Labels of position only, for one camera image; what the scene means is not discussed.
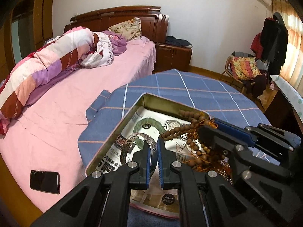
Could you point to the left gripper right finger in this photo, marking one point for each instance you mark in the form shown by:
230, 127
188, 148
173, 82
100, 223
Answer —
205, 199

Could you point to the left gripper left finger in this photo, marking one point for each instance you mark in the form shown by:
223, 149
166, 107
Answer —
99, 200

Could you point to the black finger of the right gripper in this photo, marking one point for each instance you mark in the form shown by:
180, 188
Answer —
272, 141
227, 138

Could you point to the brown wooden bead mala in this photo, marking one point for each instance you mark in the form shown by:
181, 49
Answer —
202, 157

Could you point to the silver engraved bangle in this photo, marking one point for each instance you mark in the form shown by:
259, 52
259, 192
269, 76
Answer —
142, 149

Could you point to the dark wooden cabinet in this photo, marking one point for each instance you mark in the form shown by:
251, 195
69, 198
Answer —
285, 109

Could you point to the blue plaid tablecloth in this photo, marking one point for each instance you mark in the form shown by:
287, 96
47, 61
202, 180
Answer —
216, 98

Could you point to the black smartphone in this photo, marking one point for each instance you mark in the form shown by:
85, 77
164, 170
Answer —
45, 181

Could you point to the orange curtain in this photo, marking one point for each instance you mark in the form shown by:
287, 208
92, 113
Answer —
292, 69

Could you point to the colourful patchwork cushion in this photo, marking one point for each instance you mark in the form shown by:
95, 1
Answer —
244, 68

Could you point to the rattan chair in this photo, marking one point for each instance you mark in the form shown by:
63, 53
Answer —
254, 87

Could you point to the pink bed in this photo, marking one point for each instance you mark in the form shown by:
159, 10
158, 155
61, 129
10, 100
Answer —
45, 136

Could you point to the paper leaflet in tin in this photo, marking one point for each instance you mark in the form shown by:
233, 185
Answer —
153, 199

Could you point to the hanging dark coats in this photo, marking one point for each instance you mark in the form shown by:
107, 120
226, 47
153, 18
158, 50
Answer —
270, 44

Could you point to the pink metal tin box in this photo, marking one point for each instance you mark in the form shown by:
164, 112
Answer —
105, 126

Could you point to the wooden nightstand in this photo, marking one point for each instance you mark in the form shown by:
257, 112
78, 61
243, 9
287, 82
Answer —
172, 57

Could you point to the dark clothes on nightstand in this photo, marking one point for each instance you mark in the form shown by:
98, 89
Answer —
171, 40

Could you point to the wooden headboard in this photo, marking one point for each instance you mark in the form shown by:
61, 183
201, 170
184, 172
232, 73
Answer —
154, 24

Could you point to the purple garment on bed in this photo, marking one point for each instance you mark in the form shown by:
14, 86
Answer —
118, 42

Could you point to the patchwork pink quilt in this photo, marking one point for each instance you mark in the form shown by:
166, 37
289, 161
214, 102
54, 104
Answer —
79, 45

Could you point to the floral pillow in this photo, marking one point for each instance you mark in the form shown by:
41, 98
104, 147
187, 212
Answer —
130, 29

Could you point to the wooden wardrobe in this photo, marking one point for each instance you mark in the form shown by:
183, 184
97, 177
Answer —
24, 29

